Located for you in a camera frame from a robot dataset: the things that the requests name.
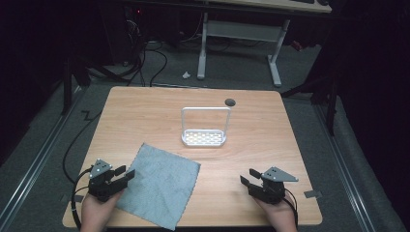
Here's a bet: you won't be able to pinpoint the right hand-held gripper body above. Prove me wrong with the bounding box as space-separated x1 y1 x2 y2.
247 166 300 205

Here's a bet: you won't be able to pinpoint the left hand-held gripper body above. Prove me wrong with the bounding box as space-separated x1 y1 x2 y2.
88 159 131 204

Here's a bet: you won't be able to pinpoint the grey-blue cloth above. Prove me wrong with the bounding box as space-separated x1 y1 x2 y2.
115 142 202 232

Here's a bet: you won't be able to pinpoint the person's right hand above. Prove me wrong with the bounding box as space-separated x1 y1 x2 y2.
252 195 298 232

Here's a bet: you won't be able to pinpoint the person's left hand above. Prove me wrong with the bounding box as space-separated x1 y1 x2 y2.
79 189 126 232

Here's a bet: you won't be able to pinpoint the grey tape piece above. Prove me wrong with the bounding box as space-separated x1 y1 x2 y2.
303 189 323 199

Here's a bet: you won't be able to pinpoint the black metal stand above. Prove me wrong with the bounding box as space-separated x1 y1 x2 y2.
279 72 340 137
60 56 93 116

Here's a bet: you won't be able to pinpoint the dark computer tower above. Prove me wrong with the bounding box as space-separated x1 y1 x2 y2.
100 4 148 66

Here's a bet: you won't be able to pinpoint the white-legged desk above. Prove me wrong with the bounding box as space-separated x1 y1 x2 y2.
195 0 334 88

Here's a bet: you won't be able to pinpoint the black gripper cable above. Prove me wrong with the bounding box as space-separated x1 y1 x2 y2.
62 110 104 232
283 188 300 228

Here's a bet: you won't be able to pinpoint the white wire rack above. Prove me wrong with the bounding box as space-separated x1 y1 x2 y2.
180 106 233 148

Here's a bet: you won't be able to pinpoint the metal floor rail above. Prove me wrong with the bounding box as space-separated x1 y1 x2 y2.
0 86 85 226
313 104 377 232

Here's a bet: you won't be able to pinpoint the black floor cables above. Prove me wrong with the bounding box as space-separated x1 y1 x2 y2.
124 18 169 88

